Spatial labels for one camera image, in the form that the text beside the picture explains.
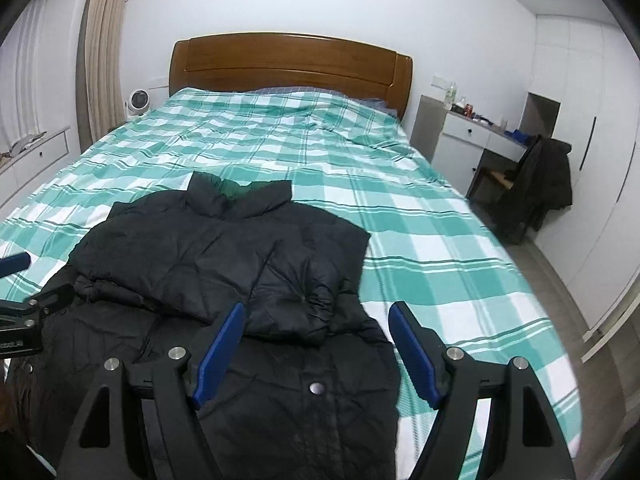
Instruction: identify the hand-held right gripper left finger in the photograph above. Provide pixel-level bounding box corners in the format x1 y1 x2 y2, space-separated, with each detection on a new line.
56 301 247 480

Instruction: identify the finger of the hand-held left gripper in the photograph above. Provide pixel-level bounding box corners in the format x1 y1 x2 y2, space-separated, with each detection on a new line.
0 283 76 323
0 252 32 278

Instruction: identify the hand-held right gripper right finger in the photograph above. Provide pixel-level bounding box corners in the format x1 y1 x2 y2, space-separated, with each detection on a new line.
387 301 578 480

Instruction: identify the black puffer jacket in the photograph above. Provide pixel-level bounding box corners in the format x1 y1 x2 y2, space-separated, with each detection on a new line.
5 170 403 480

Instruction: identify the white window cabinet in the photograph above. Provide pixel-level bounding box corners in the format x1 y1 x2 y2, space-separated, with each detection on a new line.
0 127 71 211

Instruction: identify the stack of papers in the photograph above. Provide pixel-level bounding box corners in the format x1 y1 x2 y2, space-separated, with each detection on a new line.
10 132 48 155

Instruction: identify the green plaid bed sheet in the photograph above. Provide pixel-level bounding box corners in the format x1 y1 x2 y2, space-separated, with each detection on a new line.
0 86 583 480

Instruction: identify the white sheer curtain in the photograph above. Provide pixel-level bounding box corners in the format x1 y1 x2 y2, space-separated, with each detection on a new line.
0 0 83 156

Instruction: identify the wooden chair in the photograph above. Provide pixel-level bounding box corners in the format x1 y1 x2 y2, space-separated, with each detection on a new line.
477 135 546 246

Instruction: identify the small white fan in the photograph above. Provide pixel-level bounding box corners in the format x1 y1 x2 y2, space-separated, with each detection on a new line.
124 89 150 118

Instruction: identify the dark coat on chair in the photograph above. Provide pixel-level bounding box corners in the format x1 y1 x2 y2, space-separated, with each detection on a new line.
500 135 573 246

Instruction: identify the beige curtain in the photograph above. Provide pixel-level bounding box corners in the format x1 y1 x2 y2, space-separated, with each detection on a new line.
77 0 136 148

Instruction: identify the white desk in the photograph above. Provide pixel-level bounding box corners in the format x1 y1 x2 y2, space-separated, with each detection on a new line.
410 94 531 198

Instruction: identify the white wardrobe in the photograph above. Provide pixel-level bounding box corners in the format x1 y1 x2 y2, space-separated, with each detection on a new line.
520 10 640 341

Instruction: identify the wooden bed headboard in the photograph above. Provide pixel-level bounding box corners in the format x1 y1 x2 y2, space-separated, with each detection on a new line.
169 32 415 123

